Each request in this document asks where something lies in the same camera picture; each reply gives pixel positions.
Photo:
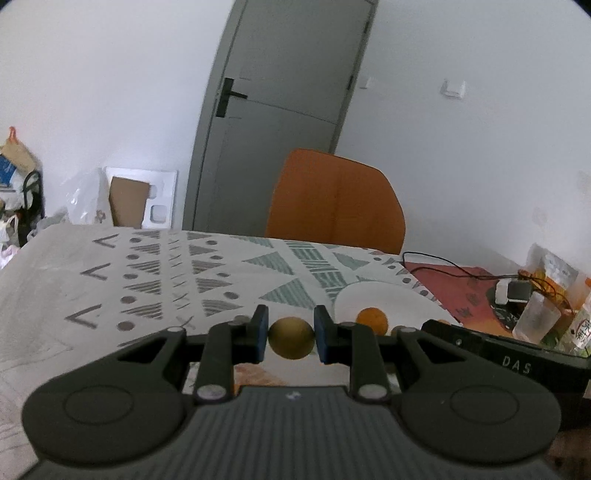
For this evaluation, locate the clear plastic cup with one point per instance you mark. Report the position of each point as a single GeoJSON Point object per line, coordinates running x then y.
{"type": "Point", "coordinates": [535, 318]}

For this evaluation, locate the bottle with red label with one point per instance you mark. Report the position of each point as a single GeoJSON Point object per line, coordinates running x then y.
{"type": "Point", "coordinates": [582, 325]}

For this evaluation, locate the clear plastic bag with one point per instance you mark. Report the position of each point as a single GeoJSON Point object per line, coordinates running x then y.
{"type": "Point", "coordinates": [90, 203]}

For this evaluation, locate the brown cardboard piece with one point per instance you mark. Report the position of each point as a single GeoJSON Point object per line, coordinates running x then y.
{"type": "Point", "coordinates": [129, 202]}

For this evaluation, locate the blue and white bag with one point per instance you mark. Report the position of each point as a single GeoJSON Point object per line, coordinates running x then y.
{"type": "Point", "coordinates": [7, 173]}

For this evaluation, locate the black power adapter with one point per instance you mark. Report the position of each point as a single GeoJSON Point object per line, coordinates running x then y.
{"type": "Point", "coordinates": [516, 290]}

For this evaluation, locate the white foam board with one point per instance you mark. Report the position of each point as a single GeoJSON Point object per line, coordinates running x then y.
{"type": "Point", "coordinates": [159, 203]}

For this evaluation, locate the black cart frame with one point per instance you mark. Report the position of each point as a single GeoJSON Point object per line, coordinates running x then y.
{"type": "Point", "coordinates": [33, 194]}

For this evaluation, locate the large orange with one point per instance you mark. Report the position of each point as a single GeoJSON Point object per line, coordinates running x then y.
{"type": "Point", "coordinates": [371, 321]}

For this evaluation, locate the clear snack packet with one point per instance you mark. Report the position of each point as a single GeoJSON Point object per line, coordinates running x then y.
{"type": "Point", "coordinates": [554, 267]}

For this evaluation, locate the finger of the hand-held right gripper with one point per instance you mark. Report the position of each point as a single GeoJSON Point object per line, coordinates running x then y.
{"type": "Point", "coordinates": [455, 341]}

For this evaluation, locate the grey door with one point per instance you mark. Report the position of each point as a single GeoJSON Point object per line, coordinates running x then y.
{"type": "Point", "coordinates": [286, 115]}

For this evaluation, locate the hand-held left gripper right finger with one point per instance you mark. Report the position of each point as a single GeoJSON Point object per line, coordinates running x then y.
{"type": "Point", "coordinates": [323, 339]}

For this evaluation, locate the large white wall switch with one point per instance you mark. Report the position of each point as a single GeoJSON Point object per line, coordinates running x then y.
{"type": "Point", "coordinates": [453, 87]}

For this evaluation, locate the patterned white tablecloth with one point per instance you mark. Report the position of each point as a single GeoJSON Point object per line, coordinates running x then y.
{"type": "Point", "coordinates": [115, 286]}

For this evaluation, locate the olive green kiwi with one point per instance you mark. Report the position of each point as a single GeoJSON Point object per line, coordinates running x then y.
{"type": "Point", "coordinates": [291, 338]}

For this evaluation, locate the orange cartoon table mat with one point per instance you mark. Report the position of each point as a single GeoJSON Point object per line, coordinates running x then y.
{"type": "Point", "coordinates": [452, 286]}

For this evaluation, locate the white plate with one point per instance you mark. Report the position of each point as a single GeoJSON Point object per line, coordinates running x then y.
{"type": "Point", "coordinates": [392, 297]}

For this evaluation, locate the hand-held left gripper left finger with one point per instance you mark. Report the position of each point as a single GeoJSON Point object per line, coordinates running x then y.
{"type": "Point", "coordinates": [258, 337]}

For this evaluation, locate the orange chair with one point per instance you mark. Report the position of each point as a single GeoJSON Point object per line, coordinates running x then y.
{"type": "Point", "coordinates": [337, 203]}

